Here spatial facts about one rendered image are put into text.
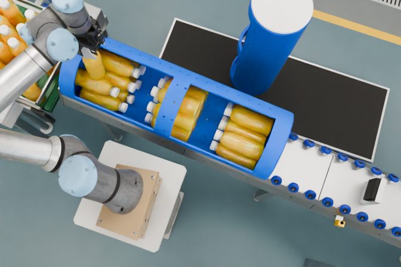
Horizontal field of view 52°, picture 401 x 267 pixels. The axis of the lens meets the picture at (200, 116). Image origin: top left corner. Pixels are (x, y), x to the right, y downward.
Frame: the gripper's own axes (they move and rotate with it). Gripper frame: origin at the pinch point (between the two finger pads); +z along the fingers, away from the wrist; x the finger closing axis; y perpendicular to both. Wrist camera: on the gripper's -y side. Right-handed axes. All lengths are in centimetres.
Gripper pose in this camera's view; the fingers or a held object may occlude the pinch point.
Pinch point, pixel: (89, 49)
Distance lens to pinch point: 150.7
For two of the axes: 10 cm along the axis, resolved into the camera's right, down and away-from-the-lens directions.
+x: 3.9, -8.8, 2.6
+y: 9.2, 3.8, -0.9
